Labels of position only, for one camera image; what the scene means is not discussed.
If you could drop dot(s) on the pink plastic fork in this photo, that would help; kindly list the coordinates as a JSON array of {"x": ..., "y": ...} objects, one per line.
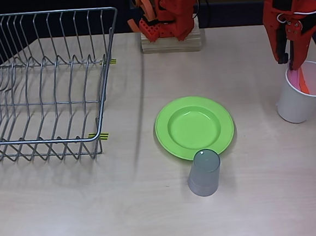
[{"x": 293, "y": 77}]

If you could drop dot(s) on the white paper cup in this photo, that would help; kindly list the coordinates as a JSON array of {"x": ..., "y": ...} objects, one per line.
[{"x": 294, "y": 107}]

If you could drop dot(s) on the orange plastic knife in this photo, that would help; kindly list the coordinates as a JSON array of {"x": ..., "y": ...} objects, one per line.
[{"x": 304, "y": 84}]

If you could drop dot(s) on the wooden base block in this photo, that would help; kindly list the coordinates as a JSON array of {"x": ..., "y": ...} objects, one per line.
[{"x": 168, "y": 46}]

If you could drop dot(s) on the translucent grey plastic cup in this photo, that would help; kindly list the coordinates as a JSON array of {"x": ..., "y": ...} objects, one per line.
[{"x": 204, "y": 180}]

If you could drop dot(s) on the green plastic plate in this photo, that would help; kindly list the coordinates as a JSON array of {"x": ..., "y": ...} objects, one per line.
[{"x": 194, "y": 126}]

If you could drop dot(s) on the red robot arm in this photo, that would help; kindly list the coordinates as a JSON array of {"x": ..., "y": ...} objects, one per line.
[{"x": 177, "y": 12}]

